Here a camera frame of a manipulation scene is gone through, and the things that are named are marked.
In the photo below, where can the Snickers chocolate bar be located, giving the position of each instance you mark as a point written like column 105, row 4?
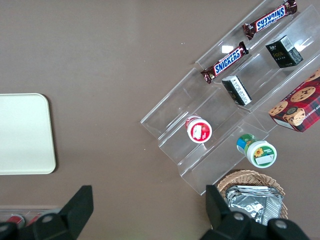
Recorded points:
column 226, row 62
column 270, row 18

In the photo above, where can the silver foil wrapped package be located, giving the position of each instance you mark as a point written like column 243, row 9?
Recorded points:
column 252, row 207
column 252, row 188

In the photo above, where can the clear acrylic stepped display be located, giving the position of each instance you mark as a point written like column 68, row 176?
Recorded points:
column 225, row 112

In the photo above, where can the red lid white jar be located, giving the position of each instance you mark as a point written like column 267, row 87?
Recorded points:
column 200, row 131

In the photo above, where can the light wicker basket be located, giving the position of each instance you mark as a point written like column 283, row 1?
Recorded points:
column 247, row 178

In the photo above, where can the green label white lid jar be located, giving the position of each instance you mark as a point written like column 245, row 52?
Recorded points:
column 260, row 152

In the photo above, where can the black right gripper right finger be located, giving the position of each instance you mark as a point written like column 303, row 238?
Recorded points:
column 220, row 220

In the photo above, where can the small black carton box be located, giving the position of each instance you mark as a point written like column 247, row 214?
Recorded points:
column 283, row 53
column 237, row 91

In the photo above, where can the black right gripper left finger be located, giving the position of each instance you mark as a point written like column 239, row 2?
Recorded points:
column 72, row 215

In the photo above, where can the red tartan cookie box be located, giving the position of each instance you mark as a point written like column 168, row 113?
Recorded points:
column 300, row 105

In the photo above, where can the clear acrylic bottle rack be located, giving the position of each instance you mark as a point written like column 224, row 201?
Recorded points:
column 37, row 211

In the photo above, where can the cream plastic tray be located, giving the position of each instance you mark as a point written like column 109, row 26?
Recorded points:
column 25, row 135

